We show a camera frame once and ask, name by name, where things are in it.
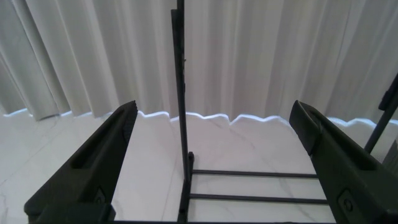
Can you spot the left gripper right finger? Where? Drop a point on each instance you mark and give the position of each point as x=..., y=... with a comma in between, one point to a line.
x=348, y=180

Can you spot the black clothes rack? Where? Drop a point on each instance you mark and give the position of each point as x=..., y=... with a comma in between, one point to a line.
x=181, y=93

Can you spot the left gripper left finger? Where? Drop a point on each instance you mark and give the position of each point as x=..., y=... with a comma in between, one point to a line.
x=90, y=174

